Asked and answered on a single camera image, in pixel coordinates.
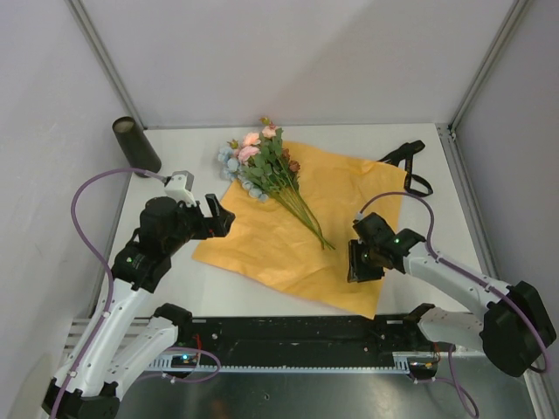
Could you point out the artificial flower bunch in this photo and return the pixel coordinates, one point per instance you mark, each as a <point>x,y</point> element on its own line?
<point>264,167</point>

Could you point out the grey slotted cable duct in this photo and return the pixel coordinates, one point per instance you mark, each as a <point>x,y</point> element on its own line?
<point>361,363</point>

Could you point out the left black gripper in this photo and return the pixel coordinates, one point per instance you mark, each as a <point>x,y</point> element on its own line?
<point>216,226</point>

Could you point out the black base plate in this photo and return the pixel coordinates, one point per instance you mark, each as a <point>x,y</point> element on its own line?
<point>312,336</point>

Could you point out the right aluminium frame post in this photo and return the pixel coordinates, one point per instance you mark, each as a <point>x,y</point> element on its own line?
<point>504,35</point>

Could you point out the orange wrapping paper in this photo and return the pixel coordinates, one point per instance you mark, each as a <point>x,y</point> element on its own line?
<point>268,244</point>

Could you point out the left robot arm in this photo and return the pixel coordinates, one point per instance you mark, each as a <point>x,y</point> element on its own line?
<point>97,375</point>

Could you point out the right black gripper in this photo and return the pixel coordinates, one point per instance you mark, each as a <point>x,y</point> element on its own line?
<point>356,272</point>

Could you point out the black cylindrical vase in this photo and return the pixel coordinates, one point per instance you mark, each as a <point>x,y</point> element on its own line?
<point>136,147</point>

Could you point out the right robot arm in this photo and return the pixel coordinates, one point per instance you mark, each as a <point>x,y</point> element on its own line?
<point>509,324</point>

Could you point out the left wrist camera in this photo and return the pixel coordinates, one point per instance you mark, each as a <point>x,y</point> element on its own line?
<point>179,186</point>

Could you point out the black ribbon gold lettering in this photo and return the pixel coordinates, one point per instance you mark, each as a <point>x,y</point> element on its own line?
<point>413,183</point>

